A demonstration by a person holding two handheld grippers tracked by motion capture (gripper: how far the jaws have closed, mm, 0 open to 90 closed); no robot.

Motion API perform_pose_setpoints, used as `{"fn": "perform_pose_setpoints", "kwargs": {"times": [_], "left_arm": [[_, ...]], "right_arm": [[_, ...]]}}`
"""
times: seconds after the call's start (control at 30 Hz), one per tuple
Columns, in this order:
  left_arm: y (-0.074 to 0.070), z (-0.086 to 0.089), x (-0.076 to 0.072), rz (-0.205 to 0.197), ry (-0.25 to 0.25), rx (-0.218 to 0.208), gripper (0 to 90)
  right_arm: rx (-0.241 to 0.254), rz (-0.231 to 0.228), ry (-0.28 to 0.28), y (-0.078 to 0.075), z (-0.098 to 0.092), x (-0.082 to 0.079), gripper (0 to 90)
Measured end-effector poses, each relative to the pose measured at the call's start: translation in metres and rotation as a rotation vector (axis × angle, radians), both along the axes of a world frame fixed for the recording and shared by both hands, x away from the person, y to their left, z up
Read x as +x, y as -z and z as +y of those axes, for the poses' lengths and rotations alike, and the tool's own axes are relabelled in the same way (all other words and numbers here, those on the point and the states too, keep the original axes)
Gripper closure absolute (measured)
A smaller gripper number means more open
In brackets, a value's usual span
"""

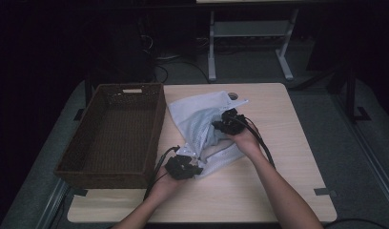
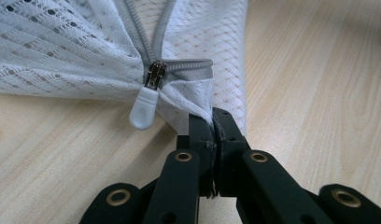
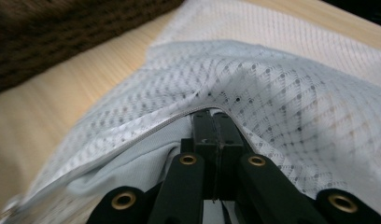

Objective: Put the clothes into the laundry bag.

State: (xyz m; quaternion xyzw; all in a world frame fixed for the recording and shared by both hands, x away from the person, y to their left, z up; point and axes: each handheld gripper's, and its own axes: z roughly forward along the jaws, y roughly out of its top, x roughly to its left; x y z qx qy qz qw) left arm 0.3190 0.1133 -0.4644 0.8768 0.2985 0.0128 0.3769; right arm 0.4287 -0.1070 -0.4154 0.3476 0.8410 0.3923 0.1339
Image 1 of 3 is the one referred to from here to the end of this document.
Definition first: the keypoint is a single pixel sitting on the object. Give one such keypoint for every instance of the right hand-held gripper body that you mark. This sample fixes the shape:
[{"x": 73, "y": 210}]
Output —
[{"x": 234, "y": 122}]

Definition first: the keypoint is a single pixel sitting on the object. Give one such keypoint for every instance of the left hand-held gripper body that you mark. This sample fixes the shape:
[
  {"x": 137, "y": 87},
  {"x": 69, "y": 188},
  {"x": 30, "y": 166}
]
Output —
[{"x": 180, "y": 167}]

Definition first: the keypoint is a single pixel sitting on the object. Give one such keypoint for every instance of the light blue garment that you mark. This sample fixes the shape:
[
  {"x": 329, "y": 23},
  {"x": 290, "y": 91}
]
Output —
[{"x": 214, "y": 135}]

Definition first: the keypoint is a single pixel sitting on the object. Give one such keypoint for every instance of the light blue cloth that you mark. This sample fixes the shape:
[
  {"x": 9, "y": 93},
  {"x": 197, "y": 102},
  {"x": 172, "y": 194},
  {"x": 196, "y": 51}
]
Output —
[{"x": 186, "y": 111}]

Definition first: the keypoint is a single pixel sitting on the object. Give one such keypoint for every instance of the person's left hand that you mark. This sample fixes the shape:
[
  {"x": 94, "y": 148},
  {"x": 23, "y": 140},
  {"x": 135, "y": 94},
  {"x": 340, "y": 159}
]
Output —
[{"x": 165, "y": 187}]

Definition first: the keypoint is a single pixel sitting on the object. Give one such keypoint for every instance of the person's right hand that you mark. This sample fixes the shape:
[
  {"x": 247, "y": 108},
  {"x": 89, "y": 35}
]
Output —
[{"x": 248, "y": 143}]

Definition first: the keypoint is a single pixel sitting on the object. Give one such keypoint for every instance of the brown woven basket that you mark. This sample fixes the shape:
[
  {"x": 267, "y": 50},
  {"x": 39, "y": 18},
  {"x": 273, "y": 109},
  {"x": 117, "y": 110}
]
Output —
[{"x": 113, "y": 143}]

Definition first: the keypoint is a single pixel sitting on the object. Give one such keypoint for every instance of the white metal stand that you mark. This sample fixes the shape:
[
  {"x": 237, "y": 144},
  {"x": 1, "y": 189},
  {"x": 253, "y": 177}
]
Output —
[{"x": 211, "y": 47}]

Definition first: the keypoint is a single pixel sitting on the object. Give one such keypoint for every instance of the dark tape strip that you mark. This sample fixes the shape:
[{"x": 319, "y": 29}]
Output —
[{"x": 80, "y": 192}]

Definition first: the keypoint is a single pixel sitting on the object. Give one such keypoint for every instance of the grey tape strip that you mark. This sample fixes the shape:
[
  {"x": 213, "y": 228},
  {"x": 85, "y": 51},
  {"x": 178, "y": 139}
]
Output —
[{"x": 323, "y": 191}]

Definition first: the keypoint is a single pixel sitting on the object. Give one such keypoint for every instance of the black metal stand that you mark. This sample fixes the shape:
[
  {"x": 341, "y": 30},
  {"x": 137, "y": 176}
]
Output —
[{"x": 351, "y": 95}]

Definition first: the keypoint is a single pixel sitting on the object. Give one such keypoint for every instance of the metal floor rail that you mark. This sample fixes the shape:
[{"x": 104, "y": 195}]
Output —
[
  {"x": 52, "y": 206},
  {"x": 377, "y": 168}
]

